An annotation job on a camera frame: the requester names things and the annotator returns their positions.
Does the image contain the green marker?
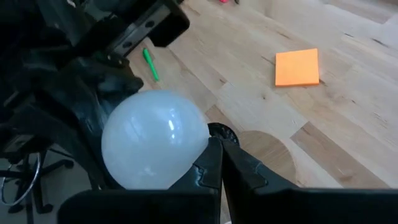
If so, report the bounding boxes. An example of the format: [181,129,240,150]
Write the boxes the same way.
[142,48,160,82]

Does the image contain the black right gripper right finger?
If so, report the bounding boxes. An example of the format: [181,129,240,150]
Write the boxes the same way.
[222,139,398,224]

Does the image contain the black stool with chrome ring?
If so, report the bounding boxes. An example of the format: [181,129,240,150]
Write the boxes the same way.
[0,149,75,215]

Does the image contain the white round lightbulb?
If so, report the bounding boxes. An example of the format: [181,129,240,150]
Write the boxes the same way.
[101,90,211,190]

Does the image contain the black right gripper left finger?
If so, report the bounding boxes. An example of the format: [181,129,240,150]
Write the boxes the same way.
[57,136,223,224]

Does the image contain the orange sticky note pad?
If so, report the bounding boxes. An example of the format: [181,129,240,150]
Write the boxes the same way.
[275,48,320,87]

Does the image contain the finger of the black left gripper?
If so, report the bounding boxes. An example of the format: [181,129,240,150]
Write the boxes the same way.
[46,57,144,189]

